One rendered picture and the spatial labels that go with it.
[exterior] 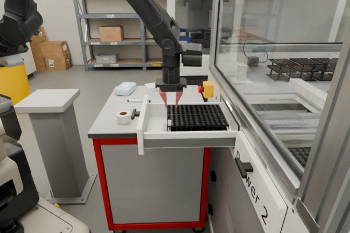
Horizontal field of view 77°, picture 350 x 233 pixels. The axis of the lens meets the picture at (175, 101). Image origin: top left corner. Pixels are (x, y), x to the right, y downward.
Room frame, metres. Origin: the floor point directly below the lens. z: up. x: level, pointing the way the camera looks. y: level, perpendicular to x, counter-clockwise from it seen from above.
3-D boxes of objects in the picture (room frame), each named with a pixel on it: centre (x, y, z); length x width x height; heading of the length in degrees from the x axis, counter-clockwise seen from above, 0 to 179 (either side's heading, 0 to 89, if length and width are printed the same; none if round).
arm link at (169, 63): (0.70, 0.01, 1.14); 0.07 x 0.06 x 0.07; 84
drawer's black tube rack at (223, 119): (0.77, -0.08, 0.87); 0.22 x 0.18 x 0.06; 92
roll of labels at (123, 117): (0.97, 0.25, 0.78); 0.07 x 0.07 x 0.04
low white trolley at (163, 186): (1.17, 0.12, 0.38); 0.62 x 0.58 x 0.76; 2
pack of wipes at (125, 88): (1.36, 0.32, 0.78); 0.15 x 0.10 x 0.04; 169
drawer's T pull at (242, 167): (0.46, -0.18, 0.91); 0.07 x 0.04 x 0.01; 2
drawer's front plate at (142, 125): (0.76, 0.12, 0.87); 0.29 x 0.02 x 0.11; 2
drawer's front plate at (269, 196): (0.46, -0.21, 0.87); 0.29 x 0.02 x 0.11; 2
